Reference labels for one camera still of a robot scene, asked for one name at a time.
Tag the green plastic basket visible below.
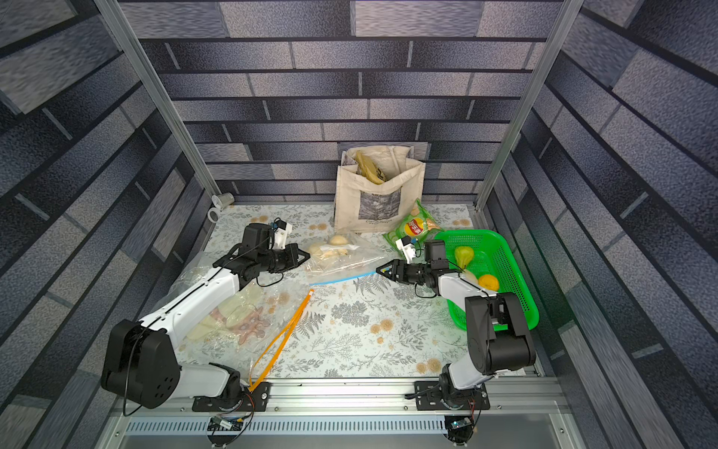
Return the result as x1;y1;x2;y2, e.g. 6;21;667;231
435;229;540;330

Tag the giraffe yellow toy package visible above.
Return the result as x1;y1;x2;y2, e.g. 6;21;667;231
186;284;279;345

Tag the circuit board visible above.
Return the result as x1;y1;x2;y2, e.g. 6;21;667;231
445;415;475;445
207;415;245;435

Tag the green chips bag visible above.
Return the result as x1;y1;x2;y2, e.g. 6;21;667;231
383;199;442;250

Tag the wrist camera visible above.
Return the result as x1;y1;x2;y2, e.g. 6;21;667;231
396;236;417;264
272;218;293;250

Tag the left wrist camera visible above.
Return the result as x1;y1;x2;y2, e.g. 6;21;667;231
272;218;293;250

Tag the beige round fruit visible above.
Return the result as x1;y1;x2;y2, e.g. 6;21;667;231
462;271;480;285

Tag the white cup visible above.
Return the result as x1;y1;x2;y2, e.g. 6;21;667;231
208;193;235;224

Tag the clear orange zip-top bag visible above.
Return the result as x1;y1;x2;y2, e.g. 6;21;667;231
150;263;316;394

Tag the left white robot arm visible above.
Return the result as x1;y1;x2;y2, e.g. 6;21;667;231
100;219;310;412

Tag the beige canvas tote bag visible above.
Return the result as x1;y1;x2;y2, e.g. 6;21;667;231
334;145;426;233

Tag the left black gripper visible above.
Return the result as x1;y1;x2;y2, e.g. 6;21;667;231
258;242;313;273

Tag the yellow pear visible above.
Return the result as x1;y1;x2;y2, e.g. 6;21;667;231
478;274;500;292

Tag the right aluminium frame post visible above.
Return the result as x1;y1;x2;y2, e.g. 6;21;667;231
473;0;584;213

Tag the left aluminium frame post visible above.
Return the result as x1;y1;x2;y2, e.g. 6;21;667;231
93;0;221;196

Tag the clear bag of buns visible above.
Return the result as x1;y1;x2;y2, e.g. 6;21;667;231
304;231;390;285

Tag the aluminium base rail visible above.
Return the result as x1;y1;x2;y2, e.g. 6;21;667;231
100;377;562;439

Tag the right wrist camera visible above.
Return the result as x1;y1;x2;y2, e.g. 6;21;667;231
396;236;417;264

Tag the left circuit board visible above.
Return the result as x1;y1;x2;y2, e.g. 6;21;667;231
207;415;245;435

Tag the aluminium frame post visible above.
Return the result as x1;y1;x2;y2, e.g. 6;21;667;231
473;0;584;213
93;0;221;196

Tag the right circuit board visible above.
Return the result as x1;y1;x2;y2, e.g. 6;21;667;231
445;415;475;445

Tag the green fruit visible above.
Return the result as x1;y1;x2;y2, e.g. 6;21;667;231
454;246;475;271

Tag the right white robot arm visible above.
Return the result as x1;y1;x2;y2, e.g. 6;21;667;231
376;239;537;410

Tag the yellow snack packet in tote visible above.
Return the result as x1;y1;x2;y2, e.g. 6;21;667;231
355;151;387;185

